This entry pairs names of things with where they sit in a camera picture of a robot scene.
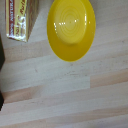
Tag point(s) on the black fabric storage bin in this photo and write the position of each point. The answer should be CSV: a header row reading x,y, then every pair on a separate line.
x,y
1,53

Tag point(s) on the yellow plastic bowl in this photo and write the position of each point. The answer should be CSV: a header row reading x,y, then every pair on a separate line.
x,y
71,26

